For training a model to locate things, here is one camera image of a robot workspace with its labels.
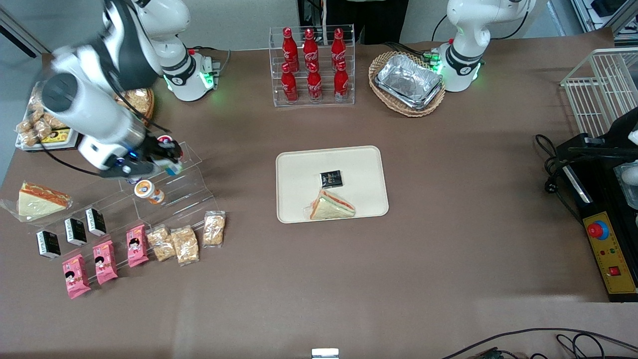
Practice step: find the white rectangular snack tray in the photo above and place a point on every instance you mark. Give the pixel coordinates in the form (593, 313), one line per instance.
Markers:
(45, 147)

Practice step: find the red cola bottle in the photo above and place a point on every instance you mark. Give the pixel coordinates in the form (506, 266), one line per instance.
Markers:
(310, 46)
(289, 85)
(314, 84)
(341, 82)
(338, 45)
(288, 45)

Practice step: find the orange lid gum bottle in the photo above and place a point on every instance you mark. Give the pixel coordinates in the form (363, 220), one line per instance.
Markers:
(147, 191)

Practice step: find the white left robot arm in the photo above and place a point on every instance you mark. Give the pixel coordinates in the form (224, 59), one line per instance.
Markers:
(468, 30)

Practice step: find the stack of foil trays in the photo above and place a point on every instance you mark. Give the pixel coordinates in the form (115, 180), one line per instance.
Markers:
(408, 80)

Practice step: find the black yellow control box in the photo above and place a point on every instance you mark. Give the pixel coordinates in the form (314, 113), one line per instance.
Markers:
(610, 254)

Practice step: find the green lid gum bottle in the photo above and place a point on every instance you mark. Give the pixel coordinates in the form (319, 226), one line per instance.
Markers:
(176, 164)

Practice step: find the red lid gum bottle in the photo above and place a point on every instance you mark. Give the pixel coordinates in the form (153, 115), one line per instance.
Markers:
(163, 139)

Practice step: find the low clear acrylic stand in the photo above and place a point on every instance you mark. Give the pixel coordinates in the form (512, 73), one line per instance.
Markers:
(99, 199)

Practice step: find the beige plastic tray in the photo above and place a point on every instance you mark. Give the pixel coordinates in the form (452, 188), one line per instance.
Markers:
(359, 164)

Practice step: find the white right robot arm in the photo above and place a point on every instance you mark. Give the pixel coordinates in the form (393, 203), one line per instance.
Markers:
(99, 89)

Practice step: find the small black box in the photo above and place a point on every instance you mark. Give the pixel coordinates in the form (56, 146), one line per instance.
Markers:
(76, 232)
(48, 244)
(95, 222)

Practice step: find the yellow snack packet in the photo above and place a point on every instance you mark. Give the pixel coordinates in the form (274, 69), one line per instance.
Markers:
(61, 135)

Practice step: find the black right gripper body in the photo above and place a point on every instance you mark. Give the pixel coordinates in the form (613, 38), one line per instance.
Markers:
(153, 152)

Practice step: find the black diagonal stand bar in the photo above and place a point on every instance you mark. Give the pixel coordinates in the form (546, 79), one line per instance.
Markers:
(22, 35)

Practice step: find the small black snack packet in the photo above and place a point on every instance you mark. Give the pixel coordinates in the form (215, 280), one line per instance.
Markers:
(331, 178)

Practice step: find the red emergency stop button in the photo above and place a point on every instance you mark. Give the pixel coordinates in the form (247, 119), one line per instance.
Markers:
(597, 230)

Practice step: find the wrapped triangle sandwich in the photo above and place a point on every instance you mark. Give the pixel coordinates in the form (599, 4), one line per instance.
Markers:
(37, 202)
(331, 207)

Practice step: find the light wicker basket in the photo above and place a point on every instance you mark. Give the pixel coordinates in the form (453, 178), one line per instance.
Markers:
(398, 110)

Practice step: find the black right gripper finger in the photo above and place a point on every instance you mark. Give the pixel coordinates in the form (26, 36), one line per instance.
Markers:
(169, 148)
(162, 168)

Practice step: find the clear bag of nut snack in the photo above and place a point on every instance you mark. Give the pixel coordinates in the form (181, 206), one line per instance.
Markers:
(161, 244)
(185, 246)
(214, 229)

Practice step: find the pink snack pack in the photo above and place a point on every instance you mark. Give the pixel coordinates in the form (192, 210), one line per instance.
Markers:
(76, 276)
(137, 246)
(105, 263)

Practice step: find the brown wicker basket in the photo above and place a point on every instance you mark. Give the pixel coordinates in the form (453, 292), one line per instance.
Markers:
(149, 112)

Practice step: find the clear acrylic tiered stand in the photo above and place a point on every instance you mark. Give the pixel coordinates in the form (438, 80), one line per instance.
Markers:
(184, 199)

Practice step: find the clear bag of crackers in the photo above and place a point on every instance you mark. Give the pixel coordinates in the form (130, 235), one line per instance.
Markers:
(138, 101)
(35, 130)

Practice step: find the metal shelf frame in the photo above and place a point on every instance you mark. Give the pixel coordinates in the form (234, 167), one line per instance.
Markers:
(605, 22)

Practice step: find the clear acrylic bottle rack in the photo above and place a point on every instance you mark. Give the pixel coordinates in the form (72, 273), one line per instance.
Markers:
(271, 70)

